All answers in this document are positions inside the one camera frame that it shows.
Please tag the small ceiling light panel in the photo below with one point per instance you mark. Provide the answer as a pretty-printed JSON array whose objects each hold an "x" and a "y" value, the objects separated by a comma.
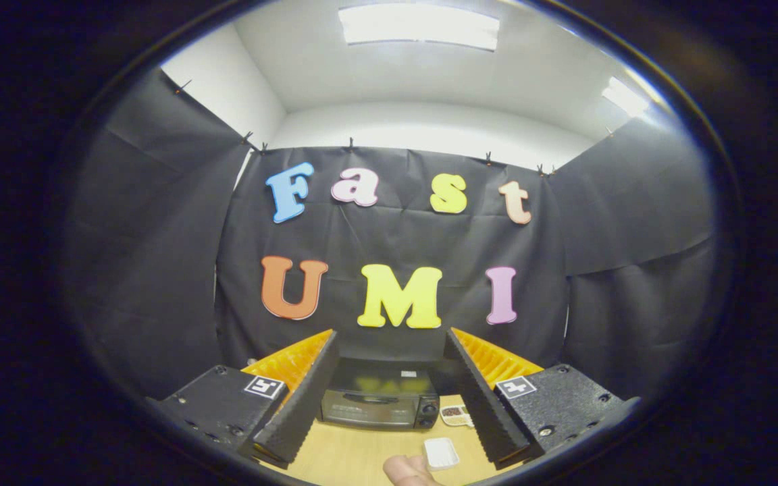
[{"x": 625, "y": 96}]

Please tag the large ceiling light panel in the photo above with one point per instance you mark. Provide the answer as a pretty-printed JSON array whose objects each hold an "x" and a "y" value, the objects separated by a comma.
[{"x": 419, "y": 25}]

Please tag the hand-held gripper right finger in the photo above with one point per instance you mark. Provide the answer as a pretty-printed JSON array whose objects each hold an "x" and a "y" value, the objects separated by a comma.
[{"x": 483, "y": 408}]

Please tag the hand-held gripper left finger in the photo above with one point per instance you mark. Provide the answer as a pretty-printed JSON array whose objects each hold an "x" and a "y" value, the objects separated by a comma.
[{"x": 301, "y": 408}]

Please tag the white divided spice dish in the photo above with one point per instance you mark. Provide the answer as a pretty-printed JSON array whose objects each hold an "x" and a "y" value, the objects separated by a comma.
[{"x": 455, "y": 413}]

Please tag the black toaster oven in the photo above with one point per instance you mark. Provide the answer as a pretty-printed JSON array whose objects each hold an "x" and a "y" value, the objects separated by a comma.
[{"x": 375, "y": 405}]

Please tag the white foam tray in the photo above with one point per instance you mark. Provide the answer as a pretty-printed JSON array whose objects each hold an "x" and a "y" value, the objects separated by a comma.
[{"x": 441, "y": 453}]

